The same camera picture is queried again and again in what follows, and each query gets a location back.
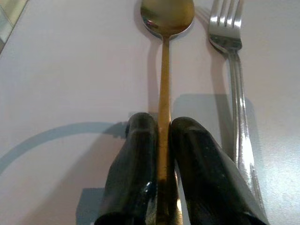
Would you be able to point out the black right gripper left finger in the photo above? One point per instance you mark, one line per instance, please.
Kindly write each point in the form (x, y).
(131, 175)

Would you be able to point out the silver metal fork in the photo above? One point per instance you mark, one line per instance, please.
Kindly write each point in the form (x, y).
(239, 105)

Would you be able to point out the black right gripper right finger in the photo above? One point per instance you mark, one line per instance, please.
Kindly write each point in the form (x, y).
(206, 182)

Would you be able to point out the gold metal spoon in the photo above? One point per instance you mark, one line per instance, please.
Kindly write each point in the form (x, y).
(164, 93)

